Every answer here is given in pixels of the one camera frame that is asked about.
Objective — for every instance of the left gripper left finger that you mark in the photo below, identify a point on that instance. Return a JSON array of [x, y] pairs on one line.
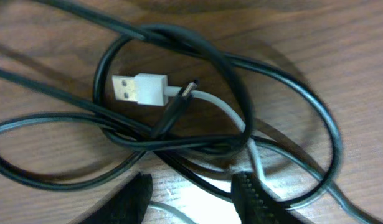
[[127, 206]]

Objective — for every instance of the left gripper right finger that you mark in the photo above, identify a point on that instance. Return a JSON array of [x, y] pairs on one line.
[[254, 205]]

